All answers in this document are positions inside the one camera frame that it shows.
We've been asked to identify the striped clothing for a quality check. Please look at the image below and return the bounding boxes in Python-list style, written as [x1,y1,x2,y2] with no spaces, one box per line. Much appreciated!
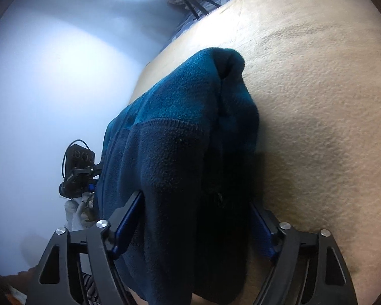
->
[79,271,100,305]

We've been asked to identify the teal plaid fleece jacket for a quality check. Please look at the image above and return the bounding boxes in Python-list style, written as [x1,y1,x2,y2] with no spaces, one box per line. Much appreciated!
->
[93,47,261,305]

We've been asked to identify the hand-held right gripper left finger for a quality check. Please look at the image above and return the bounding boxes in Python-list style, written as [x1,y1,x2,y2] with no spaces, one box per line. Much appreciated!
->
[25,191,145,305]

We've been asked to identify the tan blanket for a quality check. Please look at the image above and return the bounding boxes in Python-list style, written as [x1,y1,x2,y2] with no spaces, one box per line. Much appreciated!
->
[127,0,381,305]

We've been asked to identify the person's left hand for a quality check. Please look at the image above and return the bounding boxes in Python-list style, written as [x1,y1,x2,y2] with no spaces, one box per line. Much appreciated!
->
[65,195,97,231]

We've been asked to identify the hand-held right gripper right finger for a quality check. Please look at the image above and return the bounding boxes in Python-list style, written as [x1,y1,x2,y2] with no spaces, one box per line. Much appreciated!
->
[249,202,359,305]

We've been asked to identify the blue patterned bedsheet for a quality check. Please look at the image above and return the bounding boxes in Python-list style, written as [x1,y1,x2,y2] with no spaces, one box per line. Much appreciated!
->
[163,0,261,47]

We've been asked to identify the black tripod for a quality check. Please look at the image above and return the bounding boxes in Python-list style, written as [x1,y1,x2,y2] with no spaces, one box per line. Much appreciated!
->
[174,0,221,20]

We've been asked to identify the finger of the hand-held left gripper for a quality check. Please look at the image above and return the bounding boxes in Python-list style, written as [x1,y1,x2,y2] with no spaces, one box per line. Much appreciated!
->
[89,162,104,194]

